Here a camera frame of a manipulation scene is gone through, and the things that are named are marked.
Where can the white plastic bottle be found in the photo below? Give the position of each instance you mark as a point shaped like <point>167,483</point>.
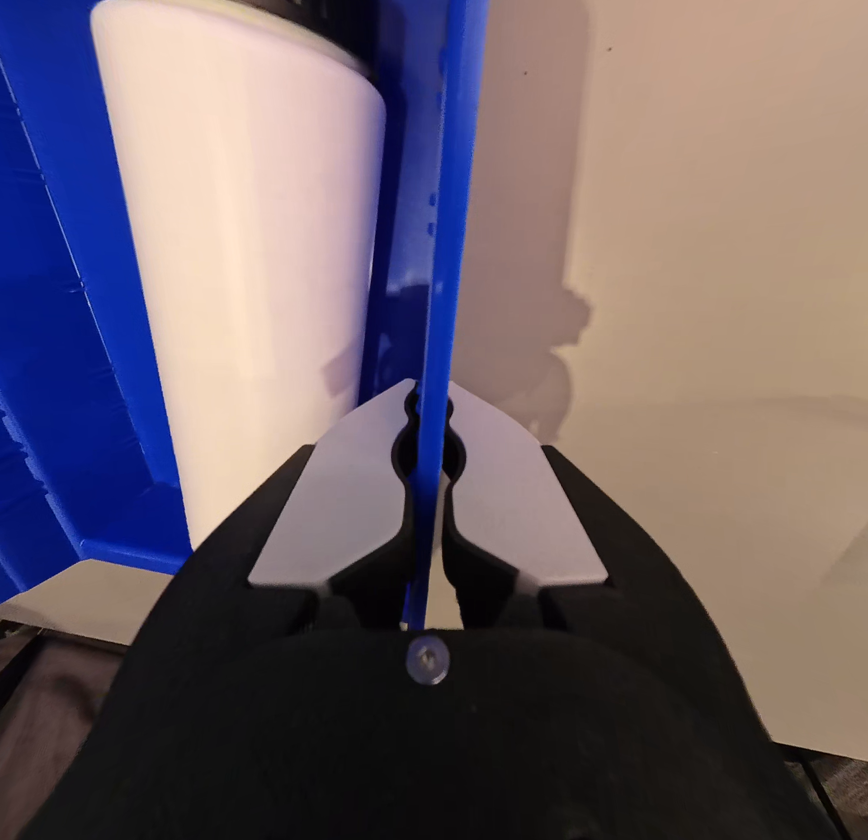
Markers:
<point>237,277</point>

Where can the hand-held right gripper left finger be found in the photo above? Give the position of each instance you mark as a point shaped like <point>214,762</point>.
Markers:
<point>332,514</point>

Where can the blue plastic bin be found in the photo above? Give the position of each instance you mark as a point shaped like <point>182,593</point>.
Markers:
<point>54,311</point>

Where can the black bottle lid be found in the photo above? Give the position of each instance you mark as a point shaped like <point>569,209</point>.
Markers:
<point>312,6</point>

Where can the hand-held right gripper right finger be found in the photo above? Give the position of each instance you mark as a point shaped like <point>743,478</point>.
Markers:
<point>522,514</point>

